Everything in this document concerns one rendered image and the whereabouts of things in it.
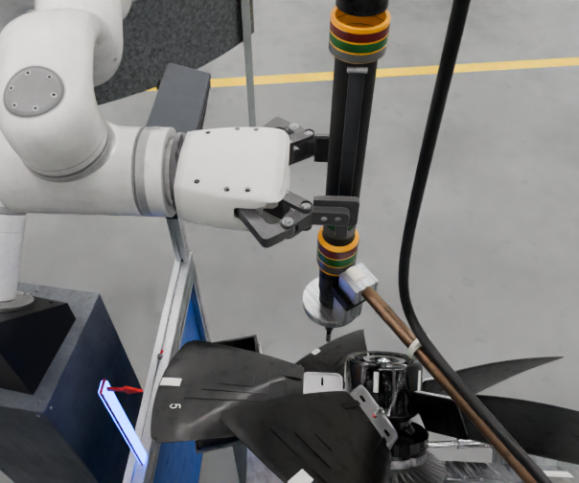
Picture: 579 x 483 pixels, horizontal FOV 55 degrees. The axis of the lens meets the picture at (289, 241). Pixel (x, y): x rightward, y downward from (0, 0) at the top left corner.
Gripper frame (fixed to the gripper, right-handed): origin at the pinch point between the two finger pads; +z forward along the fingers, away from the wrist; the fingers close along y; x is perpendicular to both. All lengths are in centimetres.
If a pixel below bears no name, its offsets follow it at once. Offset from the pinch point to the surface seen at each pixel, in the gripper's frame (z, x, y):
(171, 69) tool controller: -38, -40, -80
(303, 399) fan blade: -2.9, -30.1, 8.0
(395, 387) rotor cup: 10.5, -40.4, 0.8
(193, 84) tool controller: -32, -42, -76
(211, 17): -50, -90, -200
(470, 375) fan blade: 26, -52, -8
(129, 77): -82, -102, -170
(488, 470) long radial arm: 26, -54, 7
